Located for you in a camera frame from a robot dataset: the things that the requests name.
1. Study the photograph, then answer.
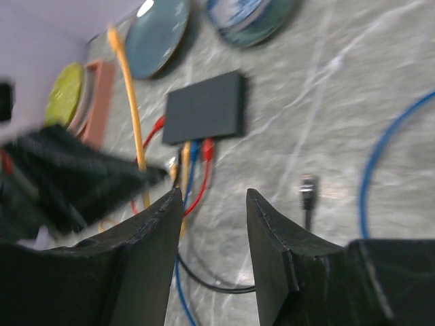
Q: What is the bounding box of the green dotted plate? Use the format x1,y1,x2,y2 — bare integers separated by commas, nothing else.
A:
43,62,84,126

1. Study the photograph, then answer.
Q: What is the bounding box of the blue patterned saucer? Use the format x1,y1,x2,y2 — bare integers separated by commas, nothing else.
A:
218,1,303,48

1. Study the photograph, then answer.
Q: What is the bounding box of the grey plate under green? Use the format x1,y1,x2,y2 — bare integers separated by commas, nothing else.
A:
68,67,94,134

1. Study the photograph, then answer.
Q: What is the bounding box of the black network switch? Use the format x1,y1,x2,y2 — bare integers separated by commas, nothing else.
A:
162,71,247,145

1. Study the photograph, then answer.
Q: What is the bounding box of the blue white porcelain bowl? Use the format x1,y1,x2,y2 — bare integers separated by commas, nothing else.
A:
206,0,271,30

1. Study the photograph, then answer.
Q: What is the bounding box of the black ethernet cable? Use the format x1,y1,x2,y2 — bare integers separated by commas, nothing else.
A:
169,152,322,295

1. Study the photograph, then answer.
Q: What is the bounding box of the red ethernet cable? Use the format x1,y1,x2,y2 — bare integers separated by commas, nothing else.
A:
130,115,217,218

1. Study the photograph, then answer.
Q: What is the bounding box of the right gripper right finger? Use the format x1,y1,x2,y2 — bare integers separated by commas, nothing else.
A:
246,189,434,325

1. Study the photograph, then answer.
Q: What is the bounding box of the dark teal round plate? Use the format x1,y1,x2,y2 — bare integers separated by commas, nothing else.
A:
124,0,191,79

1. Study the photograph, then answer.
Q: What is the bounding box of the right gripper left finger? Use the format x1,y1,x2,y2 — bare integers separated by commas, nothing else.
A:
1,188,183,325

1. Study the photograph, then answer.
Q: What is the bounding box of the pink rectangular tray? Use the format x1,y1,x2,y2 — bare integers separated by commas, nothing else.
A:
77,59,116,149

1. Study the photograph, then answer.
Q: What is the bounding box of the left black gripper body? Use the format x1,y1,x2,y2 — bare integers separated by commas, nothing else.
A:
1,125,167,240

